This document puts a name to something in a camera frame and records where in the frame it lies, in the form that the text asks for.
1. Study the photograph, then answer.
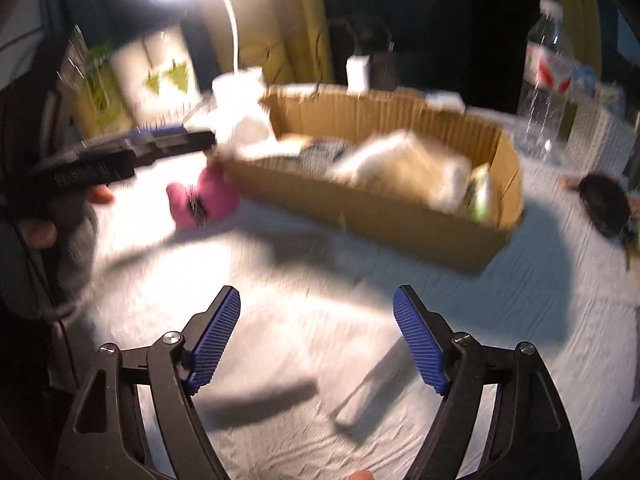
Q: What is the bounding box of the pink plush toy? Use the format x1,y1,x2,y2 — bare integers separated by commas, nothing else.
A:
166,164,240,230

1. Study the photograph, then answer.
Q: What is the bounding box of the clear plastic bag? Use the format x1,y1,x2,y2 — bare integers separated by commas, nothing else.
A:
333,338,416,428

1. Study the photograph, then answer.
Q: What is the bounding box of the grey dotted sock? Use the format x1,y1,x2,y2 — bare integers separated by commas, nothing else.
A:
297,139,352,174

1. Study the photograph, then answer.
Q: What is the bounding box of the cotton swabs bag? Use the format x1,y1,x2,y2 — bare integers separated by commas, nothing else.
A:
326,129,472,214

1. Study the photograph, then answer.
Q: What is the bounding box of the small green tissue pack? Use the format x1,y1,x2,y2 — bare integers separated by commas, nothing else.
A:
464,164,500,228

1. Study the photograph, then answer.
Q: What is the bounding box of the person's left thumb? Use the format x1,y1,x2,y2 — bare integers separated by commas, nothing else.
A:
17,185,115,249

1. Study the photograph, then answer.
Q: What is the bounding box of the person's right hand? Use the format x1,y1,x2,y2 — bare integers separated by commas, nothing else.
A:
348,470,374,480

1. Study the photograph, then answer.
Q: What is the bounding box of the paper cups sleeve white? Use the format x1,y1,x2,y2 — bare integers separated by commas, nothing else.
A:
108,25,202,129

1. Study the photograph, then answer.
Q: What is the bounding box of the paper cups sleeve green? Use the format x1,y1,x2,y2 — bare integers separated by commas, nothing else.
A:
58,25,136,140

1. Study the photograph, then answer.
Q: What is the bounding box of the open cardboard box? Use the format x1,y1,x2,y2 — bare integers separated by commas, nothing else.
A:
226,86,524,274

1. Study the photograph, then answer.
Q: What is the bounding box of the yellow curtain left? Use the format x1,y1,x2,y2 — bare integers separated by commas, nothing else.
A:
196,0,334,84

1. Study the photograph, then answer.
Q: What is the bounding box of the yellow curtain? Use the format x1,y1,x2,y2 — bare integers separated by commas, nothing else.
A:
555,0,602,77
196,0,334,84

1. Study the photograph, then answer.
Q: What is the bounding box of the white lace tablecloth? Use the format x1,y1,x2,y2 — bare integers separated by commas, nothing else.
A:
66,154,639,479

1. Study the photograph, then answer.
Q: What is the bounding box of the white power adapter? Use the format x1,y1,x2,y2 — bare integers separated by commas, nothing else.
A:
346,55,370,93

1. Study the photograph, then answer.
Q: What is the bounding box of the black power adapter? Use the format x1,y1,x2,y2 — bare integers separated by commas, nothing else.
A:
369,51,399,91

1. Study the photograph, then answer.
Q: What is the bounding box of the black round pouch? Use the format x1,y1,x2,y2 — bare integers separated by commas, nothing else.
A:
578,172,631,238

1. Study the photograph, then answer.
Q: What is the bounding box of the white lattice basket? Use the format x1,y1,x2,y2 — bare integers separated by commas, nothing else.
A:
565,82,637,177

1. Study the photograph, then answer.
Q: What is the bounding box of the plastic water bottle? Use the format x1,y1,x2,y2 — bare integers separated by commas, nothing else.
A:
515,0,576,159

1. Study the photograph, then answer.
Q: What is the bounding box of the yellow curtain right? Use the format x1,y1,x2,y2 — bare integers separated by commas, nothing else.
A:
555,0,602,77

